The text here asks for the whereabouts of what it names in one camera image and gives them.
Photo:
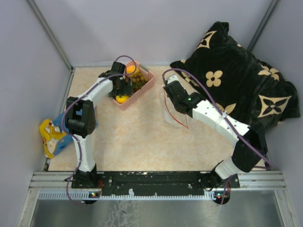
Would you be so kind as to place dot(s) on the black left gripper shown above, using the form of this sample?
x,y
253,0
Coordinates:
x,y
127,90

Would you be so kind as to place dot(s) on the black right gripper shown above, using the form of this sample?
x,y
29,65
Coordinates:
x,y
172,101

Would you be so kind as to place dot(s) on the yellow lemon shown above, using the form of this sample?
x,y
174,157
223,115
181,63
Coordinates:
x,y
121,99

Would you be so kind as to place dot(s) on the clear zip top bag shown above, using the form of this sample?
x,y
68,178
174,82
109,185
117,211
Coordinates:
x,y
169,113

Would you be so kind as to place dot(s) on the pink plastic basket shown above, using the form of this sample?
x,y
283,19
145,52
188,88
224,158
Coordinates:
x,y
136,95

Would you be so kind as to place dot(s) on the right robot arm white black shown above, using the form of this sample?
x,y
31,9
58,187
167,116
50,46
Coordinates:
x,y
248,141

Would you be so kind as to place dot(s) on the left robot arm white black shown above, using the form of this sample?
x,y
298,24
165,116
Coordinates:
x,y
80,121

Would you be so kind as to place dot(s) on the brown longan bunch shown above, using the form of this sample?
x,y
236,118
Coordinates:
x,y
138,81

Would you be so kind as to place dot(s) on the orange peach fruit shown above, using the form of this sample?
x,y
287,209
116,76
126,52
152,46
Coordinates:
x,y
132,70

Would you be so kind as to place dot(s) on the black floral pillow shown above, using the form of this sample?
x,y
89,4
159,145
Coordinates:
x,y
246,88

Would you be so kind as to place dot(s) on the blue cloth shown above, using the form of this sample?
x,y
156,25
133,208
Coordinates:
x,y
65,140

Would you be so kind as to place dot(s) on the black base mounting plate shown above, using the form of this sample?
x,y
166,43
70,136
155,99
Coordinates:
x,y
162,183

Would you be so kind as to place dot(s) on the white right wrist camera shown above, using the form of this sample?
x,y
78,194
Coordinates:
x,y
170,79

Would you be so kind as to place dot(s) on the aluminium frame rail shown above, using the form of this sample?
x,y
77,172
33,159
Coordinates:
x,y
255,180

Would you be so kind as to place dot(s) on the white slotted cable duct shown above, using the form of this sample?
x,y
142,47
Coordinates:
x,y
92,196

